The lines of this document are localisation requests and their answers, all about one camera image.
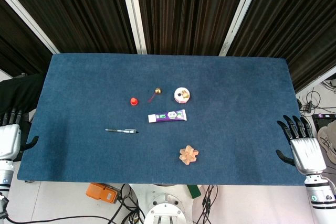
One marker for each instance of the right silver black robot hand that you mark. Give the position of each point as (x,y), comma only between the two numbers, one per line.
(307,153)

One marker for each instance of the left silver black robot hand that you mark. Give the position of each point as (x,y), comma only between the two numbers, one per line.
(9,140)

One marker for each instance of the black silver pen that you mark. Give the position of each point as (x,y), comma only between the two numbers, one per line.
(122,130)

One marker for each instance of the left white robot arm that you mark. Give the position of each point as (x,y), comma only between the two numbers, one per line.
(4,176)

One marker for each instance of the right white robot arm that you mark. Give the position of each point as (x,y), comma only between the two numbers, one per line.
(319,195)

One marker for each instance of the beige sneaker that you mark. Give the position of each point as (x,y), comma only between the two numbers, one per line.
(328,140)

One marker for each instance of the black electronic box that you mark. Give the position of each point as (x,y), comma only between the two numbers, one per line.
(324,120)

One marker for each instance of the black power strip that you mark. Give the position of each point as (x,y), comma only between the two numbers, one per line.
(307,106)

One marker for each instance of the black cloth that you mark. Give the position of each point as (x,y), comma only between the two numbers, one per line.
(18,93)

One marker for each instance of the blue table cloth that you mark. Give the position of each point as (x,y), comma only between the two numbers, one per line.
(223,134)

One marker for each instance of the dark pleated curtain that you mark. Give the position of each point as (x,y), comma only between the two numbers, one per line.
(294,24)
(189,11)
(78,11)
(15,53)

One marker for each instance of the orange foot pedal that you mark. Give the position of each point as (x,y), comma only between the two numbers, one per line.
(101,193)

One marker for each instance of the wooden burr puzzle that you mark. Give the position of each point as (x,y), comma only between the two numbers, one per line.
(188,155)

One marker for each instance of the green flat piece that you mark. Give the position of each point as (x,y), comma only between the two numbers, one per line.
(194,191)

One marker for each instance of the small red cap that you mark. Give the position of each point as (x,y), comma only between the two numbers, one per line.
(134,101)

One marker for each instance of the pink white toy cake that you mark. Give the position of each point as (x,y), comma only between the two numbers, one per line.
(181,96)

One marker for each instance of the purple toothpaste tube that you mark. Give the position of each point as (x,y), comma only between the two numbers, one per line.
(168,116)

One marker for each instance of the white robot torso base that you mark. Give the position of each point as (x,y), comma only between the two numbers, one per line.
(165,205)

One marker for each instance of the white frame post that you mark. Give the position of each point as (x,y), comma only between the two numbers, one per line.
(134,11)
(241,11)
(29,22)

